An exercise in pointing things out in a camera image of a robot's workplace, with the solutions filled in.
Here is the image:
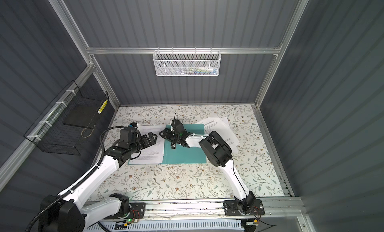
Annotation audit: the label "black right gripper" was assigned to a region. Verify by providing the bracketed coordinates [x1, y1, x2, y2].
[159, 128, 182, 143]

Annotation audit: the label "black corrugated cable conduit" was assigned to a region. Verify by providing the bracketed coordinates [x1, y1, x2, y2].
[25, 126, 130, 232]

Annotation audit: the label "white wire mesh basket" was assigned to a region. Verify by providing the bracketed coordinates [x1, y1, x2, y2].
[153, 51, 222, 77]

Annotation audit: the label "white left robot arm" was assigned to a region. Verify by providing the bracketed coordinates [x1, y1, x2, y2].
[26, 123, 158, 232]

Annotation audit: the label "printed white paper sheet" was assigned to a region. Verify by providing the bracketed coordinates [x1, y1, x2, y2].
[129, 124, 166, 165]

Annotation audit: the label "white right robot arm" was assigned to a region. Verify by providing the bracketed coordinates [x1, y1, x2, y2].
[159, 119, 259, 216]

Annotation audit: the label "black pad in basket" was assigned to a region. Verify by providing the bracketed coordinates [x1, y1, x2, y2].
[63, 105, 101, 129]

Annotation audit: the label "pens in white basket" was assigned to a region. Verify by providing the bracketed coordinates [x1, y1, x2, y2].
[175, 66, 219, 76]

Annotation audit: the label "black wire mesh basket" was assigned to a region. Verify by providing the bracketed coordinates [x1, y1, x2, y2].
[24, 84, 110, 156]

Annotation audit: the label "yellow marker in basket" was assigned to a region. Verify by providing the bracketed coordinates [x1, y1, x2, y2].
[97, 99, 109, 114]

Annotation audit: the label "teal file folder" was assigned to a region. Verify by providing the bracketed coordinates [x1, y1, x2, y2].
[129, 124, 207, 165]

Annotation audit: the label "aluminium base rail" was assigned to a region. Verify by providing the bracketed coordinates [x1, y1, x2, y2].
[143, 197, 307, 221]

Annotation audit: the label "white vented cable duct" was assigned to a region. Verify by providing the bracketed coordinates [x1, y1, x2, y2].
[102, 219, 245, 232]

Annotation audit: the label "white sheet with XDOF header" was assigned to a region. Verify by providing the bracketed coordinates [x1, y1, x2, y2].
[197, 117, 240, 155]

